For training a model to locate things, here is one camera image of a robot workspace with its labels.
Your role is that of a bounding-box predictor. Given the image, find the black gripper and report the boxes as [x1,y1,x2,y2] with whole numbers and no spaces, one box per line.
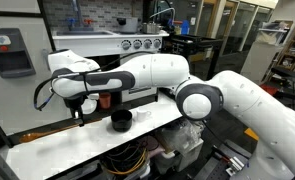
[63,95,88,128]

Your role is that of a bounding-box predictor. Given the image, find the red cup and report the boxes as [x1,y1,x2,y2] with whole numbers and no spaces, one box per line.
[98,92,112,110]

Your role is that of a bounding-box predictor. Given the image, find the black cup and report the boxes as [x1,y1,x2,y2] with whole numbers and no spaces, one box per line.
[110,109,134,133]

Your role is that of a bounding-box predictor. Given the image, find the small white cup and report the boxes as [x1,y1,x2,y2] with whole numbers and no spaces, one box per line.
[134,106,153,123]

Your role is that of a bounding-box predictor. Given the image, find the white bowl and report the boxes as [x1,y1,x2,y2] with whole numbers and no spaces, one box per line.
[81,98,98,116]

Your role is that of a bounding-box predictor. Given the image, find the white toy fridge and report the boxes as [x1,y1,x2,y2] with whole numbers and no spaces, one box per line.
[0,9,72,138]

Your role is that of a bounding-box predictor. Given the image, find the white toy stove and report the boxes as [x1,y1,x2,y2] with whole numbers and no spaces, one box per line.
[51,29,171,105]

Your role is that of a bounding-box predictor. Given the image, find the toy sink faucet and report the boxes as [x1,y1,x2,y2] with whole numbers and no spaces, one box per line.
[66,0,95,33]

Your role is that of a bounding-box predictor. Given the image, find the clear plastic bag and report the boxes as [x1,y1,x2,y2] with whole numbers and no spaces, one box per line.
[154,118,205,155]

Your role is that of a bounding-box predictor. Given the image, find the grey toy pot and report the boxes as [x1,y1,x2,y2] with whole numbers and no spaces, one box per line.
[116,17,139,35]

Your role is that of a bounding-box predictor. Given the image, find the clear plastic bin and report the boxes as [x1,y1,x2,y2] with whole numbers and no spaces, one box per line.
[152,137,205,175]

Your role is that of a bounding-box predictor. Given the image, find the silver toy pot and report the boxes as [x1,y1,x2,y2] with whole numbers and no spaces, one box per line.
[141,21,162,35]

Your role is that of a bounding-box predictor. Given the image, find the yellow cables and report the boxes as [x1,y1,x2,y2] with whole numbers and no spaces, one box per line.
[104,147,149,176]

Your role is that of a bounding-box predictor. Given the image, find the aluminium extrusion rail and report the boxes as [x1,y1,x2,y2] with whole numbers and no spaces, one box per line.
[192,139,252,180]

